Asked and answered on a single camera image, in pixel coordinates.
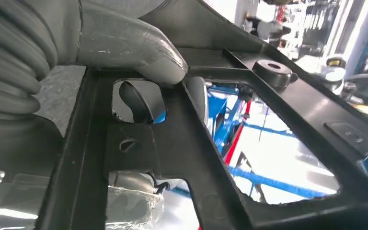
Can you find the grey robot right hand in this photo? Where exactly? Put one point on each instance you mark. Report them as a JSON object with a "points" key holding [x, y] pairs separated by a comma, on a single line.
{"points": [[123, 41]]}

